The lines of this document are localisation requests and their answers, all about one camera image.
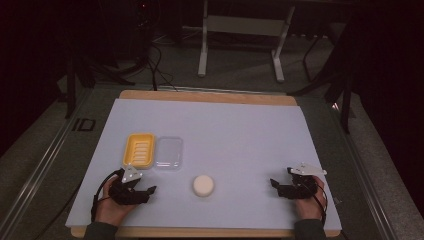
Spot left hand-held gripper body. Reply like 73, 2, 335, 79
107, 163, 152, 206

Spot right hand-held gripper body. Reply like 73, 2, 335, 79
276, 162, 328, 201

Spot clear plastic container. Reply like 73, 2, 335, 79
154, 135, 185, 171

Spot yellow soap dish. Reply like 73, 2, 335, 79
122, 132, 156, 170

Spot round white dough ball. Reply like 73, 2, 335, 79
192, 174, 216, 198

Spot person's right hand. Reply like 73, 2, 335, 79
293, 175, 327, 222

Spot person's left hand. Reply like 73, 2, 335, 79
94, 175, 138, 228

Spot white table mat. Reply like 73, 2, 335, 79
65, 97, 343, 233

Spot white work board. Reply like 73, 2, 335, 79
69, 89, 342, 239

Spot black stand legs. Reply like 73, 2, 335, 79
63, 49, 137, 120

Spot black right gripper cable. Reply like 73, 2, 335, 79
299, 179, 329, 228

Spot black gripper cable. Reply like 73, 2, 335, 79
90, 168, 125, 224
299, 179, 329, 228

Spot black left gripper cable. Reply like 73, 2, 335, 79
90, 168, 125, 224

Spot metal floor rail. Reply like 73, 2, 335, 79
0, 89, 95, 240
329, 102, 398, 240

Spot black metal chair frame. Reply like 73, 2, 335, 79
287, 31, 356, 135

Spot black floor cables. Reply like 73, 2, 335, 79
145, 42, 179, 92

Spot white metal stand frame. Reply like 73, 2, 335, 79
197, 0, 297, 84

